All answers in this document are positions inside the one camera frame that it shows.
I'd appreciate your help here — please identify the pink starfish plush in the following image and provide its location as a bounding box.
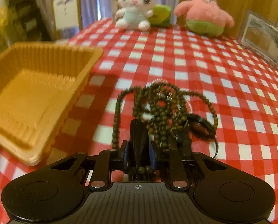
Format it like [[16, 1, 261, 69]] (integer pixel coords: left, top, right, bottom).
[[174, 0, 235, 38]]

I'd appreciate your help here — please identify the framed picture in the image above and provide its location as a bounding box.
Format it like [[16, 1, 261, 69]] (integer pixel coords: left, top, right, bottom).
[[237, 10, 278, 69]]

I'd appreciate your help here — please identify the yellow plastic tray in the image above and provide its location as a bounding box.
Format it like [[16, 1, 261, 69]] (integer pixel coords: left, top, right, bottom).
[[0, 42, 103, 166]]

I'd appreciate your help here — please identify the black folding rack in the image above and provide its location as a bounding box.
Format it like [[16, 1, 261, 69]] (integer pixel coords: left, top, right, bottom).
[[4, 0, 51, 41]]

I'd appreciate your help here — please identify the white wooden chair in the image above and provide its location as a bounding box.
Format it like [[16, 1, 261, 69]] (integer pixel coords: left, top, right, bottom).
[[52, 0, 83, 43]]

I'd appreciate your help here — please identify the dark bead necklace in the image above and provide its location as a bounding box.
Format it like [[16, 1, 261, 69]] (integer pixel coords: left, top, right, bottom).
[[112, 81, 219, 175]]

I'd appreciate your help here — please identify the white bunny plush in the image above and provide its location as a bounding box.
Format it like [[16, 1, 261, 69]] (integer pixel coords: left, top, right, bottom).
[[115, 0, 156, 32]]

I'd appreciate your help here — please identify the green tissue pack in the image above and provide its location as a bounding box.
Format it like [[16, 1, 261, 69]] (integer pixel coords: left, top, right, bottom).
[[148, 4, 172, 27]]

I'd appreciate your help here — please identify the red checkered tablecloth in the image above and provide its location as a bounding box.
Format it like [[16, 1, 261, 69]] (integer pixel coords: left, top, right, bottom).
[[0, 17, 278, 224]]

